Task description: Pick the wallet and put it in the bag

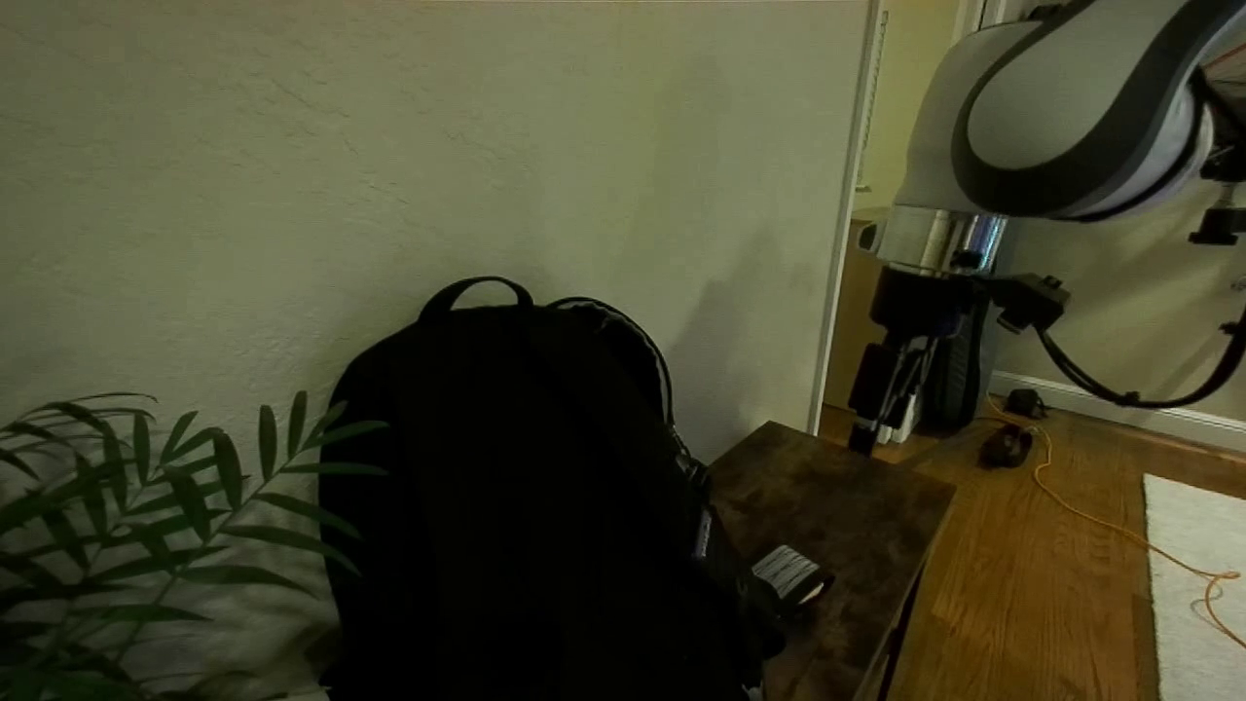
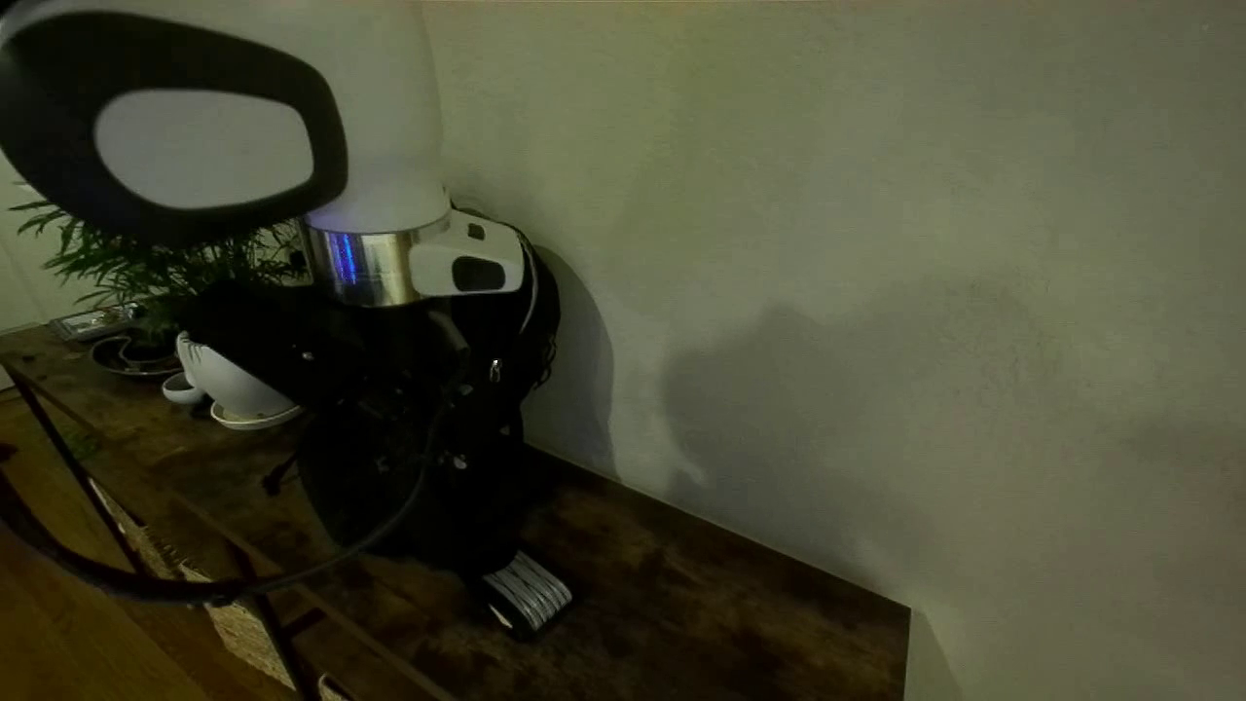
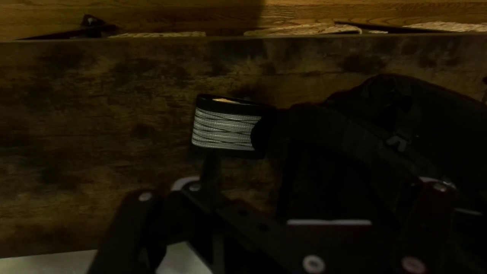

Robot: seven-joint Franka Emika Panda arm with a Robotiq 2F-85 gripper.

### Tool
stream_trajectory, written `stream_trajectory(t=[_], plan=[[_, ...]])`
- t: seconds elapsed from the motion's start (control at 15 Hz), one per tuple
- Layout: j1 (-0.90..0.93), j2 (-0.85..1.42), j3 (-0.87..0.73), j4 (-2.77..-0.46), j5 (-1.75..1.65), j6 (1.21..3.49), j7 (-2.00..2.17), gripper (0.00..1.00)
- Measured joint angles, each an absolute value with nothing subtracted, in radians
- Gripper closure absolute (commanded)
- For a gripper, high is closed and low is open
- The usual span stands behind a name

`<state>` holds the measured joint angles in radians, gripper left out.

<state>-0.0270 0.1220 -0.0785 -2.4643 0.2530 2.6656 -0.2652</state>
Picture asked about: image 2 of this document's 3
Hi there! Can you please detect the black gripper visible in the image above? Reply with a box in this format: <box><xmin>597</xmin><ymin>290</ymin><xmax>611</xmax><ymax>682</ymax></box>
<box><xmin>305</xmin><ymin>299</ymin><xmax>481</xmax><ymax>459</ymax></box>

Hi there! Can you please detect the black backpack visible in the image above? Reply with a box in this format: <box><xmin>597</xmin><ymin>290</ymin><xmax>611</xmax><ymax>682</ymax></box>
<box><xmin>297</xmin><ymin>237</ymin><xmax>565</xmax><ymax>577</ymax></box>

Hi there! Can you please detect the white pot saucer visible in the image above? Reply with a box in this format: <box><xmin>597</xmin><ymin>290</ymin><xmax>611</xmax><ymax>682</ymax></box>
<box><xmin>206</xmin><ymin>398</ymin><xmax>305</xmax><ymax>438</ymax></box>

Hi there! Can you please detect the white plant pot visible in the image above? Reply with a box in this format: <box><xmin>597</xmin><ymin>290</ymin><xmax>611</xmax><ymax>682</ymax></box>
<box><xmin>170</xmin><ymin>329</ymin><xmax>305</xmax><ymax>424</ymax></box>

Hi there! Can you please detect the small white dish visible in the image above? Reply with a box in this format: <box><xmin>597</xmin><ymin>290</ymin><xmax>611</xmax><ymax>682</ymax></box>
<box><xmin>158</xmin><ymin>369</ymin><xmax>209</xmax><ymax>409</ymax></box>

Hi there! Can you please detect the dark round plate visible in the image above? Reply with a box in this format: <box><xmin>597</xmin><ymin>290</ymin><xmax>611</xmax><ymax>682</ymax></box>
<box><xmin>86</xmin><ymin>331</ymin><xmax>182</xmax><ymax>381</ymax></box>

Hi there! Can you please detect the green leafy houseplant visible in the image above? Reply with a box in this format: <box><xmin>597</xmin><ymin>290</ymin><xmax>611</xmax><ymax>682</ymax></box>
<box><xmin>10</xmin><ymin>199</ymin><xmax>315</xmax><ymax>342</ymax></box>

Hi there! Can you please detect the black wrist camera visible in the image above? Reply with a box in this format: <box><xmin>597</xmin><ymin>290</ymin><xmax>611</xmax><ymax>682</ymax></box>
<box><xmin>179</xmin><ymin>278</ymin><xmax>315</xmax><ymax>381</ymax></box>

